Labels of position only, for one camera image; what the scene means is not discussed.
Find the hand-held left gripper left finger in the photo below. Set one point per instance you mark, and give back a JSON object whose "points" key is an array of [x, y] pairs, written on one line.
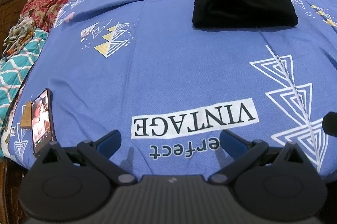
{"points": [[110, 141]]}

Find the black smartphone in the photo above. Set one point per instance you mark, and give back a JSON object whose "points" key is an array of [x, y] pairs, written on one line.
{"points": [[42, 121]]}

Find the wooden bed side rail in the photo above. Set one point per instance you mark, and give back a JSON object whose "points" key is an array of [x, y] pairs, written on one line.
{"points": [[10, 187]]}

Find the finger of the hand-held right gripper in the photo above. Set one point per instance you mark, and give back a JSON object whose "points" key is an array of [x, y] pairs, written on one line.
{"points": [[331, 123]]}

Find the teal patterned quilt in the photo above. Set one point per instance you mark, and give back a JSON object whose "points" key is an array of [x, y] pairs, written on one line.
{"points": [[18, 65]]}

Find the multicoloured floral scarf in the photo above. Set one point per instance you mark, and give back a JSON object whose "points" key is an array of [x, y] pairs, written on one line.
{"points": [[19, 34]]}

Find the blue printed bedsheet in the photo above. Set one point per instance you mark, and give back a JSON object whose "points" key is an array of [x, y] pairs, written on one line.
{"points": [[171, 68]]}

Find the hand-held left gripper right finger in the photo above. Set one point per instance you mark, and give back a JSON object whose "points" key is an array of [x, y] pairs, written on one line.
{"points": [[233, 141]]}

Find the brown card tag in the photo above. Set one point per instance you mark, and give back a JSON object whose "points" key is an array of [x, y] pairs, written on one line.
{"points": [[26, 116]]}

